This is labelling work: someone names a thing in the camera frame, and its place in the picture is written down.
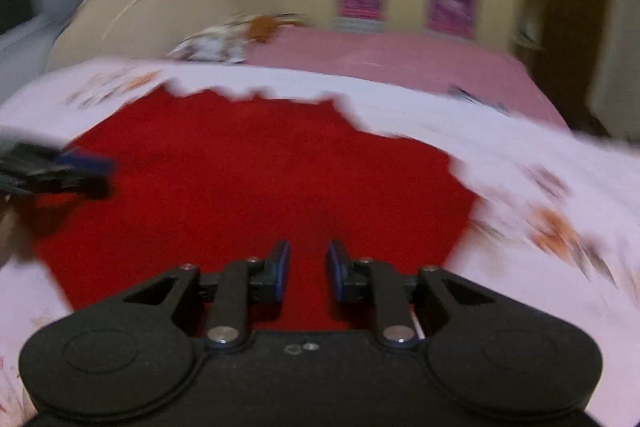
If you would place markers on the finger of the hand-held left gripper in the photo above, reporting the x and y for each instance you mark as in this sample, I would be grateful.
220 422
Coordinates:
75 187
87 161

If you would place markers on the white floral quilt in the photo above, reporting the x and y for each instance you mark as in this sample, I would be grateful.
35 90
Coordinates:
525 142

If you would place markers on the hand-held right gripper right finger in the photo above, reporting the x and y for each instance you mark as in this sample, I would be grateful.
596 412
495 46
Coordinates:
336 274

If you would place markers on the red knit sweater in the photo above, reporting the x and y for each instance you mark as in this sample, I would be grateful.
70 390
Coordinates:
250 167

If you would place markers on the patterned white pillow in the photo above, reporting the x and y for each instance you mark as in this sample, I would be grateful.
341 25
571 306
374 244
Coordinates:
210 44

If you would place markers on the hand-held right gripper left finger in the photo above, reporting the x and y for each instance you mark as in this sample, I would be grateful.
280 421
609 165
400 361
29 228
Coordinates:
283 272

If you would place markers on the pink bed sheet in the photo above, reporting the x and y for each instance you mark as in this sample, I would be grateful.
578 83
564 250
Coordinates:
400 62

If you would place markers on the cream bed headboard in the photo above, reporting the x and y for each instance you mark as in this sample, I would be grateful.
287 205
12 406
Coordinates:
150 2

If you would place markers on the orange cushion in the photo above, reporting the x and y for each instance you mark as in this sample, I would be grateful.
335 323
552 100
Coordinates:
265 28

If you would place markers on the person's left forearm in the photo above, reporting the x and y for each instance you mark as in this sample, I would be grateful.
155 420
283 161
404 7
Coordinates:
14 232

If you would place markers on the brown wooden door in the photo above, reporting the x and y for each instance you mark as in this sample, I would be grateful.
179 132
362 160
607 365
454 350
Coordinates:
575 32

